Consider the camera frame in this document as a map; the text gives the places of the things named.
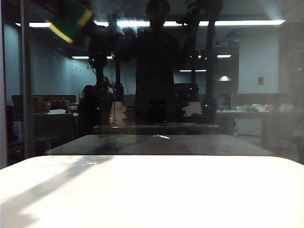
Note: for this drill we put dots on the grey window frame post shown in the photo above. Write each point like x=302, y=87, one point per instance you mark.
x=26, y=83

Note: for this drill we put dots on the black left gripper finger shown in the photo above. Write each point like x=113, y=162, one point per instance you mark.
x=42, y=4

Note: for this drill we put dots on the green and yellow sponge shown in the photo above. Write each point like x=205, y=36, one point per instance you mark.
x=70, y=23

